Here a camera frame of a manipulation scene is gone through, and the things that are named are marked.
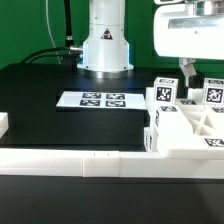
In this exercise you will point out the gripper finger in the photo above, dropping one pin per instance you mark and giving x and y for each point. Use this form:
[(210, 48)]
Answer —
[(191, 77)]

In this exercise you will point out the white tagged nut cube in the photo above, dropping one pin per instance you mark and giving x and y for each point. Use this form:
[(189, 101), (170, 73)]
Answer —
[(213, 91), (165, 90)]

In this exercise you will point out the white chair back frame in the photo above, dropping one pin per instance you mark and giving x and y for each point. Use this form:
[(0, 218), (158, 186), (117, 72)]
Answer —
[(187, 129)]

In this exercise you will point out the white U-shaped obstacle fence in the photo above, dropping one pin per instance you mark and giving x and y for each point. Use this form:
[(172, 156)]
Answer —
[(105, 164)]

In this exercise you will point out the white base tag sheet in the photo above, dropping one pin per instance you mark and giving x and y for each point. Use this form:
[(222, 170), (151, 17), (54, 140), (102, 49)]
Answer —
[(101, 100)]

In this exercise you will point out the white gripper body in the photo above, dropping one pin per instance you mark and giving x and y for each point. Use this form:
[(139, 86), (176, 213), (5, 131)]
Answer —
[(189, 29)]

